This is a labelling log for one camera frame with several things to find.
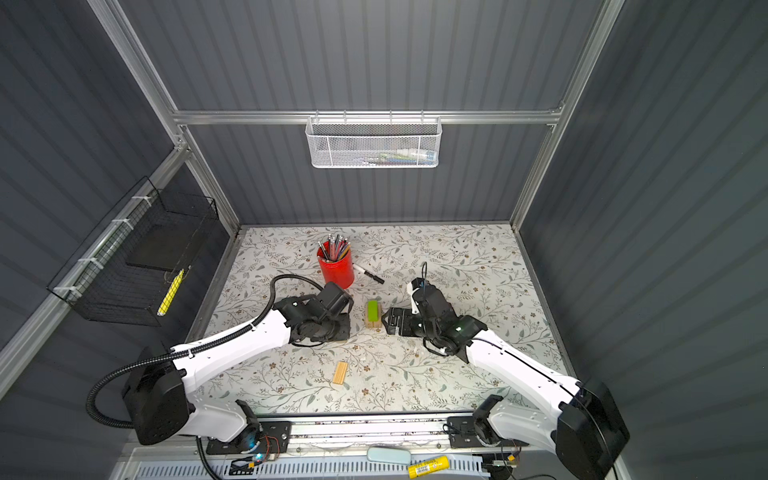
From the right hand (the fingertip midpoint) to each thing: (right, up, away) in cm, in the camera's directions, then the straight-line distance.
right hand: (397, 321), depth 80 cm
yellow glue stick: (+7, -31, -12) cm, 34 cm away
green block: (-7, +1, +12) cm, 14 cm away
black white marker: (-10, +11, +25) cm, 29 cm away
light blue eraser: (-2, -29, -11) cm, 31 cm away
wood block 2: (-16, -15, +3) cm, 22 cm away
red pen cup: (-19, +15, +14) cm, 28 cm away
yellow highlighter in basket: (-53, +11, -10) cm, 55 cm away
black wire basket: (-66, +16, -8) cm, 68 cm away
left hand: (-14, -3, +2) cm, 14 cm away
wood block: (-7, -3, +11) cm, 14 cm away
